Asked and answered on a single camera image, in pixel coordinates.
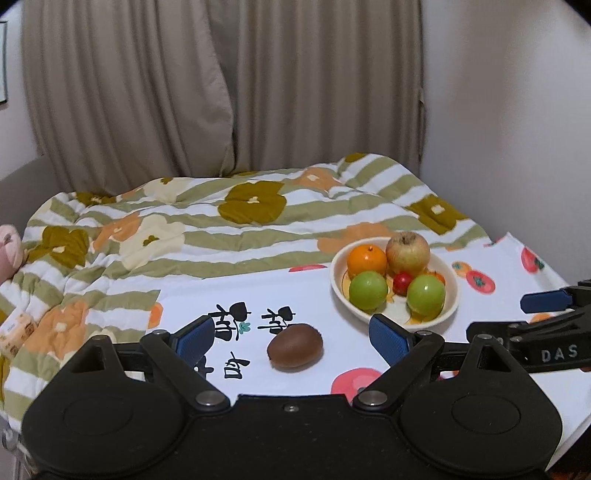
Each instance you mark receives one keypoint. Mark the pink plush toy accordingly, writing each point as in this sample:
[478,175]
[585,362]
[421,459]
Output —
[9,251]

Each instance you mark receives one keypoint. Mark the cream bowl with duck print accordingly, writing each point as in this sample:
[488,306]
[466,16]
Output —
[355,310]

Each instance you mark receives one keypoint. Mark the brown kiwi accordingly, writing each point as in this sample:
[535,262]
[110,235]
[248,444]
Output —
[295,347]

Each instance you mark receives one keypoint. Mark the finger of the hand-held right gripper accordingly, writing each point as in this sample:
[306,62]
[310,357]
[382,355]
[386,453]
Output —
[545,301]
[487,330]

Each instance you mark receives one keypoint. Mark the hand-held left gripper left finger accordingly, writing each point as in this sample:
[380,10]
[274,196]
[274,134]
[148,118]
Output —
[196,340]

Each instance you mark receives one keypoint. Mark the white persimmon print cloth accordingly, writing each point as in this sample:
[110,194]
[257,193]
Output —
[300,295]

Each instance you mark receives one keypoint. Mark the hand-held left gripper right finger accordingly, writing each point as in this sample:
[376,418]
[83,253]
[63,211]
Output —
[390,339]

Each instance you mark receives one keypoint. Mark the green round fruit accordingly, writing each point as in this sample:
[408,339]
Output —
[425,296]
[368,290]

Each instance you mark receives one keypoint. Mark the framed wall poster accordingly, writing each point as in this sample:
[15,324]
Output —
[3,64]

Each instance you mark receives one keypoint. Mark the striped floral blanket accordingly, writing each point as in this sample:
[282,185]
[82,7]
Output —
[207,226]

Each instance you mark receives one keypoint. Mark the yellow red apple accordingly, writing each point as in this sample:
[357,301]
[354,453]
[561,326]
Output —
[407,254]

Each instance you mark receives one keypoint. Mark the grey padded headboard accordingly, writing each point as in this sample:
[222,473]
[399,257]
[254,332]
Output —
[23,184]

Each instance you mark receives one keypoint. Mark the small red fruit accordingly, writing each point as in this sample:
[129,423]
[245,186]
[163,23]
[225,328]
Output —
[401,283]

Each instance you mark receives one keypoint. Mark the large orange tangerine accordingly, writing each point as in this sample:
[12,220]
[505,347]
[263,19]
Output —
[367,262]

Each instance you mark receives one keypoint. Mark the small orange tangerine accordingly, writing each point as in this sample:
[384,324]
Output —
[439,278]

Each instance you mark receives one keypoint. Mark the tissue packet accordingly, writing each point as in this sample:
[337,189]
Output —
[16,334]

